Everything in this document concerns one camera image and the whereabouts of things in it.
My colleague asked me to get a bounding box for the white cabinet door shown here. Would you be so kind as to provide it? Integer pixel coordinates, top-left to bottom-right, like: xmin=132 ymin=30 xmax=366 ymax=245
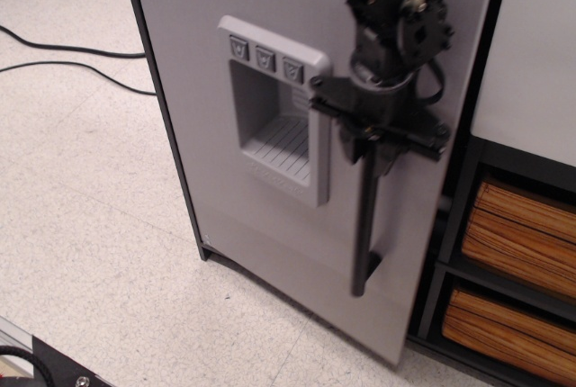
xmin=472 ymin=0 xmax=575 ymax=166

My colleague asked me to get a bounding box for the black floor cable upper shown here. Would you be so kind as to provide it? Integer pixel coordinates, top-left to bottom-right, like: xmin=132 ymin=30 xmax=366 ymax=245
xmin=0 ymin=24 xmax=147 ymax=60

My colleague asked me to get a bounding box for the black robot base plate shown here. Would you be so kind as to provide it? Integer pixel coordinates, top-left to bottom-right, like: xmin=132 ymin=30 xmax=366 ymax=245
xmin=31 ymin=337 xmax=112 ymax=387

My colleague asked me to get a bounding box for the aluminium frame rail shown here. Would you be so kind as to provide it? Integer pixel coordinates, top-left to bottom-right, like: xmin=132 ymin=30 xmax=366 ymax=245
xmin=0 ymin=317 xmax=34 ymax=378

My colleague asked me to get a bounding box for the grey water dispenser panel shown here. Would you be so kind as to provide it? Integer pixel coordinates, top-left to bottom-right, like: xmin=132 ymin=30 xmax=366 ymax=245
xmin=218 ymin=15 xmax=331 ymax=208

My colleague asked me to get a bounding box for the black braided base cable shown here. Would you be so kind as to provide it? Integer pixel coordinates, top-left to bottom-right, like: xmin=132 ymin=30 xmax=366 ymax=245
xmin=0 ymin=345 xmax=58 ymax=387

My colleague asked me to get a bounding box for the black floor cable lower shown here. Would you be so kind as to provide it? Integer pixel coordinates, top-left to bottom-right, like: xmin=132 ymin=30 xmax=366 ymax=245
xmin=0 ymin=60 xmax=157 ymax=95

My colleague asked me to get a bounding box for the grey toy fridge door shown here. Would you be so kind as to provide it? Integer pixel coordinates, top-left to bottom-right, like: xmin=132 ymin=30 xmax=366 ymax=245
xmin=132 ymin=0 xmax=490 ymax=365

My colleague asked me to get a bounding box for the black bar door handle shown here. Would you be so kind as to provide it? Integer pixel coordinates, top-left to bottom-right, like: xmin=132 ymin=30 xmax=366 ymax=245
xmin=351 ymin=141 xmax=382 ymax=297

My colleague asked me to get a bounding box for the black floor cable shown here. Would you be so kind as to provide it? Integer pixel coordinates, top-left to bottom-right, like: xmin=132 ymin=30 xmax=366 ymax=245
xmin=0 ymin=24 xmax=147 ymax=60
xmin=0 ymin=60 xmax=157 ymax=95

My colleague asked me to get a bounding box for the woven orange basket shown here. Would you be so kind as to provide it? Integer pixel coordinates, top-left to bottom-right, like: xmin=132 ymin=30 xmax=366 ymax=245
xmin=442 ymin=289 xmax=575 ymax=386
xmin=462 ymin=179 xmax=575 ymax=301

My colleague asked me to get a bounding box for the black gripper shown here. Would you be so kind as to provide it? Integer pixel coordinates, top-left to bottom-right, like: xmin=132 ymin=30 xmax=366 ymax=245
xmin=310 ymin=75 xmax=451 ymax=177

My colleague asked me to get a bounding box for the upper woven orange basket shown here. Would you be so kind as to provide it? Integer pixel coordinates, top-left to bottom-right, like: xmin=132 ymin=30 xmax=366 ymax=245
xmin=462 ymin=179 xmax=575 ymax=301

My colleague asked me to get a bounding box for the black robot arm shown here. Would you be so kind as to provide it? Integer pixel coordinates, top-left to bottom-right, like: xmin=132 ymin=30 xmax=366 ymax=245
xmin=310 ymin=0 xmax=454 ymax=178

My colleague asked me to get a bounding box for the lower woven orange basket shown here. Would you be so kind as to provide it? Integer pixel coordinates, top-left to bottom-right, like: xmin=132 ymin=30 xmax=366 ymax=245
xmin=442 ymin=289 xmax=575 ymax=386

